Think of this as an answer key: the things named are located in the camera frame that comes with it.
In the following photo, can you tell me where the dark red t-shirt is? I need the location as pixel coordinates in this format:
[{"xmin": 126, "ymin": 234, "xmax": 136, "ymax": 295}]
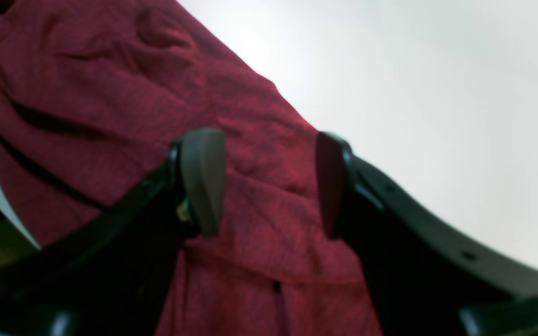
[{"xmin": 0, "ymin": 0, "xmax": 382, "ymax": 336}]

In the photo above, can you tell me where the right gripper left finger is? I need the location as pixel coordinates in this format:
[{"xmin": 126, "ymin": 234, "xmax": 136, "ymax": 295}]
[{"xmin": 0, "ymin": 128, "xmax": 227, "ymax": 336}]

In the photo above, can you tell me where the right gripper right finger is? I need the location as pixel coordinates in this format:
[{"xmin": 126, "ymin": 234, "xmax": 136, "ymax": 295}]
[{"xmin": 315, "ymin": 132, "xmax": 538, "ymax": 336}]

